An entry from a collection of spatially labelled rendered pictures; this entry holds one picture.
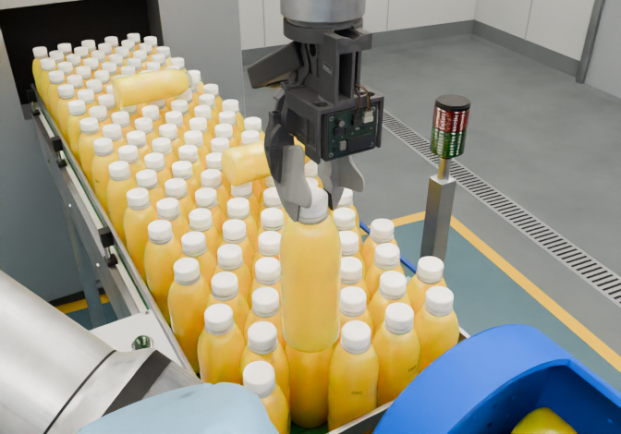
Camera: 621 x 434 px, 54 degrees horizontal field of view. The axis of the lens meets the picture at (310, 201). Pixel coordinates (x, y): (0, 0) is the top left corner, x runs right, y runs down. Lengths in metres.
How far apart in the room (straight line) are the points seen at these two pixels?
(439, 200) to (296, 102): 0.67
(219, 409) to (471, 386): 0.37
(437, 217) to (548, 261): 1.79
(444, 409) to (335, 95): 0.30
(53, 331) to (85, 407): 0.06
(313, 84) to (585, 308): 2.29
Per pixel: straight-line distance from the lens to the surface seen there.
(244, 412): 0.28
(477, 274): 2.79
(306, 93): 0.56
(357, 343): 0.82
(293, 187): 0.61
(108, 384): 0.40
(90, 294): 2.28
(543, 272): 2.89
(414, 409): 0.62
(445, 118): 1.11
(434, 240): 1.24
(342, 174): 0.64
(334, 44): 0.52
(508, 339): 0.66
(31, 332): 0.42
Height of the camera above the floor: 1.67
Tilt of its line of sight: 31 degrees down
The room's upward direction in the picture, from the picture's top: straight up
